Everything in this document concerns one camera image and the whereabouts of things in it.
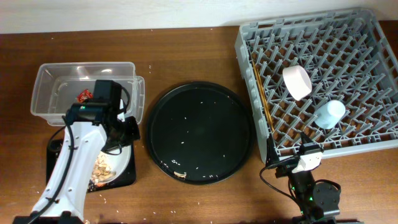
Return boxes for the rice and food scraps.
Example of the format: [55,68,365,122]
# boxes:
[90,152,116,187]

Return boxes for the wooden chopstick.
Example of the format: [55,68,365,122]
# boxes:
[253,62,276,133]
[251,60,274,131]

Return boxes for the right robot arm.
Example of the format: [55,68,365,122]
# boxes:
[259,133,359,224]

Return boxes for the grey dishwasher rack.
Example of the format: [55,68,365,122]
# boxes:
[234,9,397,160]

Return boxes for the clear plastic bin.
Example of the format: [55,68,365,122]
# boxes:
[30,62,145,126]

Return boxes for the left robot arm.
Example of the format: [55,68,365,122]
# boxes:
[13,80,140,223]

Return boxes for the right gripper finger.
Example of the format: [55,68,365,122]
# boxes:
[266,134,279,167]
[300,132,320,148]

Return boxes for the light blue cup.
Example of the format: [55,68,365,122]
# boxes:
[315,100,346,129]

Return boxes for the grey plate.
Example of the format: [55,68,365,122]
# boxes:
[106,146,131,184]

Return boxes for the rectangular black tray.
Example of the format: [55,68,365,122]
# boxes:
[45,139,136,193]

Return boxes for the red snack wrapper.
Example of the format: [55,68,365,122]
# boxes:
[76,89,93,103]

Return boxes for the round black tray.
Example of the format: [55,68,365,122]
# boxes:
[146,82,256,185]

